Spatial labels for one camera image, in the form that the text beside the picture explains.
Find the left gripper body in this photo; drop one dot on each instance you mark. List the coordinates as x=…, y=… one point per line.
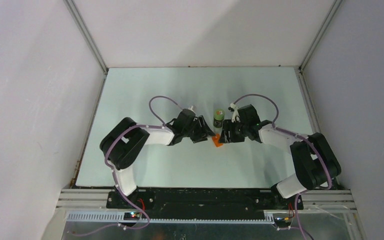
x=197, y=131

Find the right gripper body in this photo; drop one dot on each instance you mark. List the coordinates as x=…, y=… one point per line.
x=236, y=130

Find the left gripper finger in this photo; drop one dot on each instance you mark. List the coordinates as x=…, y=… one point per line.
x=206, y=129
x=200, y=136

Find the orange pill box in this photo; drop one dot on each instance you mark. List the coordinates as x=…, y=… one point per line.
x=216, y=140

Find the green pill bottle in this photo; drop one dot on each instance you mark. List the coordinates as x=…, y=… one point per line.
x=218, y=118

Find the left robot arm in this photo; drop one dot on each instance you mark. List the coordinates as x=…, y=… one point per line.
x=123, y=144

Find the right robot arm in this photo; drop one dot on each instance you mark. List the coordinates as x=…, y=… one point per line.
x=313, y=159

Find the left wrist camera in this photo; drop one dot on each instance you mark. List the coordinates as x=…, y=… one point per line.
x=190, y=108

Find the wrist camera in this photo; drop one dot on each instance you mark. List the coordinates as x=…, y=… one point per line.
x=235, y=113
x=190, y=108

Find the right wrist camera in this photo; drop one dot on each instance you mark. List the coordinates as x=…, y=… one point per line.
x=235, y=113

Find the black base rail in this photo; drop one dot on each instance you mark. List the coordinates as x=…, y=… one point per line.
x=204, y=203

